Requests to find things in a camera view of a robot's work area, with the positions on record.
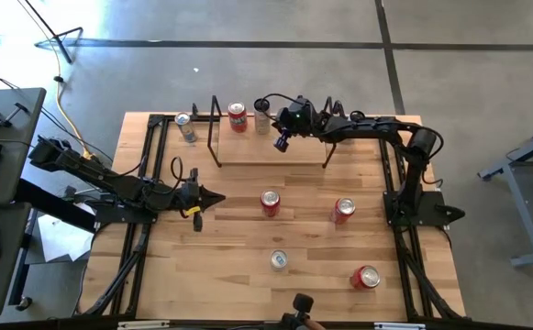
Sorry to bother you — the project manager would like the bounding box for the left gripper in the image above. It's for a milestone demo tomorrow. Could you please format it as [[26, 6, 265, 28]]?
[[173, 168, 227, 233]]

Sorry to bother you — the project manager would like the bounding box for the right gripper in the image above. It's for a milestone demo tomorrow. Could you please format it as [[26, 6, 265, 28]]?
[[269, 94, 327, 154]]

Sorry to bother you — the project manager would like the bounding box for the red Fanta soda can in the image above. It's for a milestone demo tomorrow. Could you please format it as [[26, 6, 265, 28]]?
[[329, 197, 357, 226], [227, 101, 249, 134]]

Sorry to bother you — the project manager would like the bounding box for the plain red soda can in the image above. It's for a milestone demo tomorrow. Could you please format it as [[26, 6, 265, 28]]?
[[260, 190, 282, 218], [350, 265, 382, 291]]

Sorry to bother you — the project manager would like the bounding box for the blue silver energy drink can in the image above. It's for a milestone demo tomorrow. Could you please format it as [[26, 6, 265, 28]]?
[[174, 112, 198, 144], [269, 248, 289, 273]]

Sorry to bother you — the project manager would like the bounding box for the white mounting plate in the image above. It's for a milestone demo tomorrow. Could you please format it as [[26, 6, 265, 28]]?
[[373, 322, 427, 330], [117, 320, 171, 330]]

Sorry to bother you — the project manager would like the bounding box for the white paper sheet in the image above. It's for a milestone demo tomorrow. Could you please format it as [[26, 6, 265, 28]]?
[[36, 213, 94, 263]]

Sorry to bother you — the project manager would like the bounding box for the black desk support beam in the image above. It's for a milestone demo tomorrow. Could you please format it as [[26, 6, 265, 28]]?
[[14, 177, 97, 233]]

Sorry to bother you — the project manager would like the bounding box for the grey desk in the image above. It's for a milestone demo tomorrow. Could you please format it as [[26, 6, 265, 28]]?
[[0, 86, 47, 208], [0, 201, 33, 322]]

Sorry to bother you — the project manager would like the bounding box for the black tripod stand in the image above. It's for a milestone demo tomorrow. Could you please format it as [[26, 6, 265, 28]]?
[[21, 0, 84, 65]]

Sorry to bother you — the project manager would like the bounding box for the workbench with blue-grey legs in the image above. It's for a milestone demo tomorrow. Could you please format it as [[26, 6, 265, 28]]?
[[476, 118, 533, 269]]

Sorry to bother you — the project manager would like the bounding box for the black looped gripper cable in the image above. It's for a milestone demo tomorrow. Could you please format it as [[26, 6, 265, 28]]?
[[253, 93, 304, 116], [169, 156, 185, 187]]

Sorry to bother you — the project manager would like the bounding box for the black wire shelf leg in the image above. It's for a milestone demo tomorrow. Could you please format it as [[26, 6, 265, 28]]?
[[321, 95, 346, 170], [206, 94, 224, 169]]

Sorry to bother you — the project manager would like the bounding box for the black aluminium rig frame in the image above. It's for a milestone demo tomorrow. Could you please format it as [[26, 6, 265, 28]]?
[[75, 99, 467, 322]]

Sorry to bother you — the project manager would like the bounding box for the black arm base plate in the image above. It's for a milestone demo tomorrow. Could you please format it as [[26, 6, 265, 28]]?
[[383, 190, 467, 229], [92, 201, 161, 226]]

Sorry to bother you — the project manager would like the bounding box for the yellow power cable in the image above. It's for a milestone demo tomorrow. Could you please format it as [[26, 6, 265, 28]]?
[[16, 0, 94, 161]]

